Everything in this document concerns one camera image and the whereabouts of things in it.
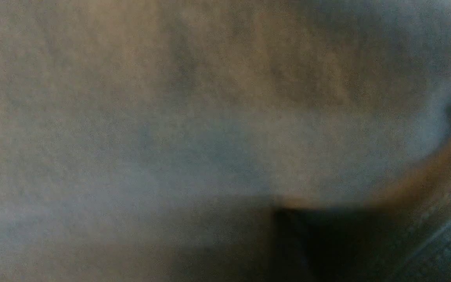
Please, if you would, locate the dark gray long-sleeve shirt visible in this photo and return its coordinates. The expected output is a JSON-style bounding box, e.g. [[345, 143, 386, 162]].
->
[[0, 0, 451, 282]]

